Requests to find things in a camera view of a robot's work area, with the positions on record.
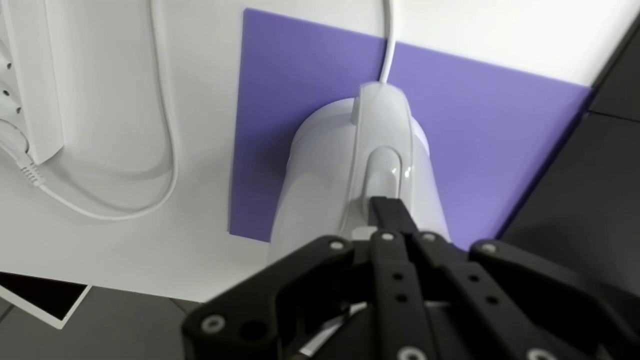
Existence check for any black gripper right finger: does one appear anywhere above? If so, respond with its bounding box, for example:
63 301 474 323
392 196 640 360

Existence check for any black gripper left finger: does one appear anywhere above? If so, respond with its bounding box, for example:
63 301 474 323
182 196 435 360

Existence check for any white electric kettle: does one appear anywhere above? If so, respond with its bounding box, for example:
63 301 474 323
268 79 451 253

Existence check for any purple rectangular mat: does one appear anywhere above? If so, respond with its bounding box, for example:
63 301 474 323
227 6 593 251

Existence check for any black card with white border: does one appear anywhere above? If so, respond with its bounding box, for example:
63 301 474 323
0 269 92 331

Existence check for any white power plug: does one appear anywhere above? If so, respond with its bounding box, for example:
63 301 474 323
0 118 44 189

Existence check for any white power strip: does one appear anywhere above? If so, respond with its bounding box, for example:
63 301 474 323
0 0 65 166

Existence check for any white power cable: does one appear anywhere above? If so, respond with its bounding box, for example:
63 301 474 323
0 0 404 224

